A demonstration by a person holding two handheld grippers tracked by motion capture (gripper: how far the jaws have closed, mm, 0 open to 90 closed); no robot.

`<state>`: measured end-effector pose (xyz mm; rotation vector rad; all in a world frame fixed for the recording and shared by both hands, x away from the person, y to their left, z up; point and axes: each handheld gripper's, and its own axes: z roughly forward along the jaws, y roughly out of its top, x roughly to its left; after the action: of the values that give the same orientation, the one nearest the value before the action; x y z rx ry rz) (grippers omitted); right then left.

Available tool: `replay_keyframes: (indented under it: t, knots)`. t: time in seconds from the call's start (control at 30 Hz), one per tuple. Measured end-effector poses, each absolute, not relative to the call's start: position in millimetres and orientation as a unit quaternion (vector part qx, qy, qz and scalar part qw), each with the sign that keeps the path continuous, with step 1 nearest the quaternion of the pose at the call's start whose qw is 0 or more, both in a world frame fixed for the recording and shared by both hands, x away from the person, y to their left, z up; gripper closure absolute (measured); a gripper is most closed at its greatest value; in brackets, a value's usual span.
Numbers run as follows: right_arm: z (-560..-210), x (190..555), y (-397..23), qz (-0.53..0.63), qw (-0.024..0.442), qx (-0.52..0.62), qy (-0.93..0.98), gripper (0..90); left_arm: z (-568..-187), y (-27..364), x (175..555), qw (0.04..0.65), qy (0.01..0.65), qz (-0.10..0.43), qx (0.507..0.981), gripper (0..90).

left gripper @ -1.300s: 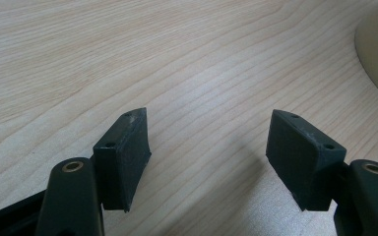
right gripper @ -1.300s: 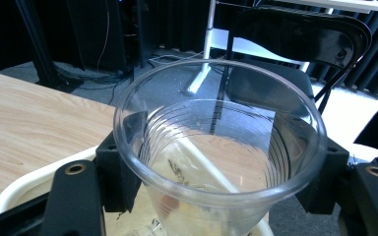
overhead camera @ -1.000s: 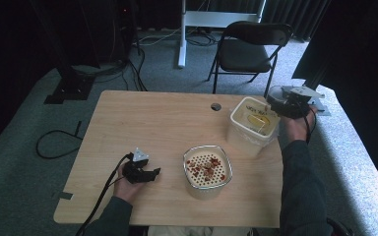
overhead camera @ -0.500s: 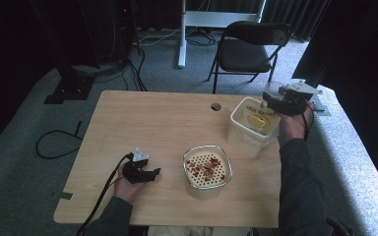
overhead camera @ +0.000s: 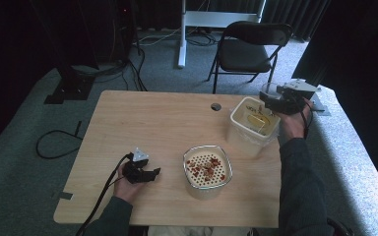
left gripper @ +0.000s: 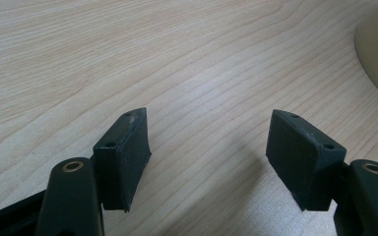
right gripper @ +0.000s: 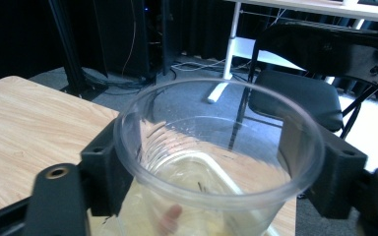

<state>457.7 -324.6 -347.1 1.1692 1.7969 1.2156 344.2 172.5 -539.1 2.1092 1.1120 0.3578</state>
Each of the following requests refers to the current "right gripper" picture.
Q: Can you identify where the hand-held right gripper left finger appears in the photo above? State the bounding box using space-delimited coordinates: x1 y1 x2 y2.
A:
80 118 136 218

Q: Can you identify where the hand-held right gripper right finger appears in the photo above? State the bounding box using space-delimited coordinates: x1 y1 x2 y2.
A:
277 114 369 220

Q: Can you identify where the clear plastic cup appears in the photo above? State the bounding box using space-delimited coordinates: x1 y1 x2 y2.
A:
113 77 326 236

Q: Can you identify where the cream container with printed lid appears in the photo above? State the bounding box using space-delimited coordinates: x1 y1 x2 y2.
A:
88 149 297 236

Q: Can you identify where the black metal stand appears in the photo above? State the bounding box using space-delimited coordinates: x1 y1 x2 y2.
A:
46 0 110 98

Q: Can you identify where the black folding chair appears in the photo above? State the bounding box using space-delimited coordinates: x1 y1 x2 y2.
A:
227 21 378 165

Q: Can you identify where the black computer tower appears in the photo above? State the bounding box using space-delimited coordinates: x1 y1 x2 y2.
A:
94 0 172 83

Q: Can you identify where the bundle of black cables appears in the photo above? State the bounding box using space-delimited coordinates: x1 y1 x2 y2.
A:
81 67 178 96

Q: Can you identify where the white floor cable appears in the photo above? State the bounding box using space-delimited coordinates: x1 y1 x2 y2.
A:
169 58 228 74

